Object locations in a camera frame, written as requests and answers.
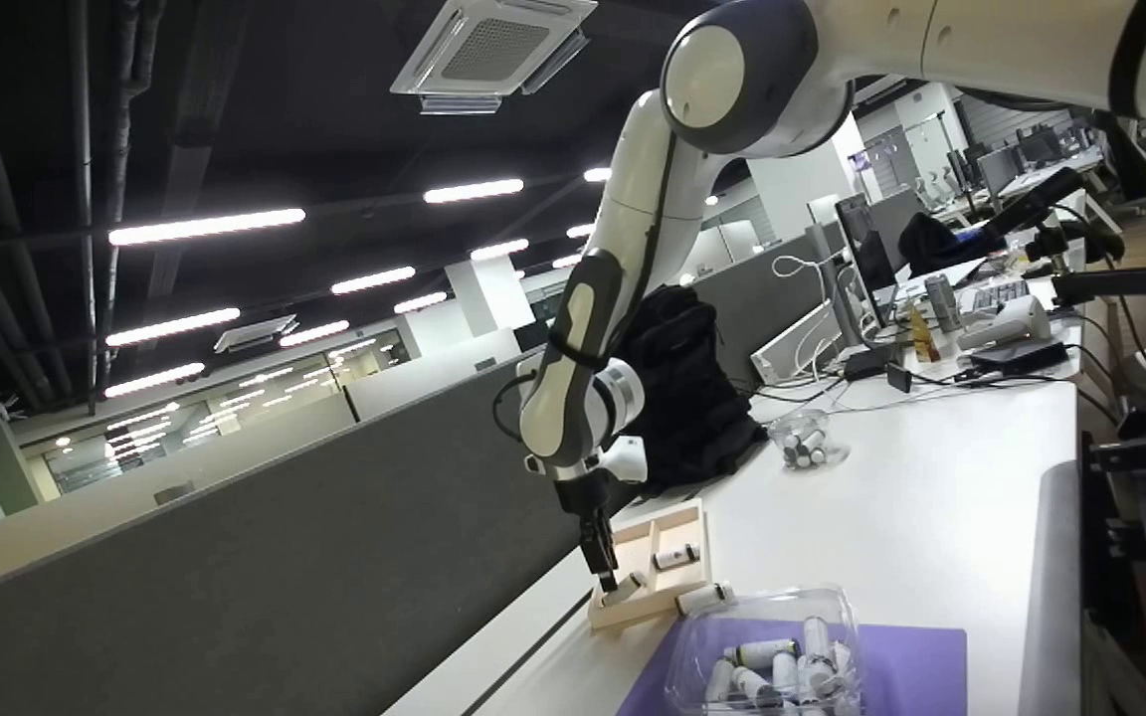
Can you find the dark computer monitor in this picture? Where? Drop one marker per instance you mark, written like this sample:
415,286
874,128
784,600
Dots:
874,245

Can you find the ceiling tube light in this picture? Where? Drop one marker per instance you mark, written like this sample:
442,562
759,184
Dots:
173,323
208,223
373,279
474,188
498,250
155,380

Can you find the ceiling air conditioner unit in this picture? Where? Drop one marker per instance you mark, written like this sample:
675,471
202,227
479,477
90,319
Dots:
496,44

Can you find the light wooden tray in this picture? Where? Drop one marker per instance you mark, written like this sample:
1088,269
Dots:
659,531

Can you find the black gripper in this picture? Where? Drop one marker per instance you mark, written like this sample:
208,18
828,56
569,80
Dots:
582,505

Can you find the black backpack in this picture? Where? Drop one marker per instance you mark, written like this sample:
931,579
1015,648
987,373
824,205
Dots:
685,384

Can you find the black flat device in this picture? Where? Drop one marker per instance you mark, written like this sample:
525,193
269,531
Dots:
1015,357

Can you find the large clear plastic container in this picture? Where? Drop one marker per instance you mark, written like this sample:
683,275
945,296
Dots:
759,619

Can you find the small white bottle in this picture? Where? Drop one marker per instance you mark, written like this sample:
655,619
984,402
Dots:
748,686
817,638
719,681
784,680
767,649

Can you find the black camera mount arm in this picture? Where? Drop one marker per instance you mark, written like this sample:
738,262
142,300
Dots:
1130,279

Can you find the dark grey partition wall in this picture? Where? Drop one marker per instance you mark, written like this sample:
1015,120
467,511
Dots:
269,583

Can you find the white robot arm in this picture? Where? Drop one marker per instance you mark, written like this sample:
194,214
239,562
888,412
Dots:
636,201

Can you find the purple mat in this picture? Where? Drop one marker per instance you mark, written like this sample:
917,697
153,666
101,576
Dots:
917,672

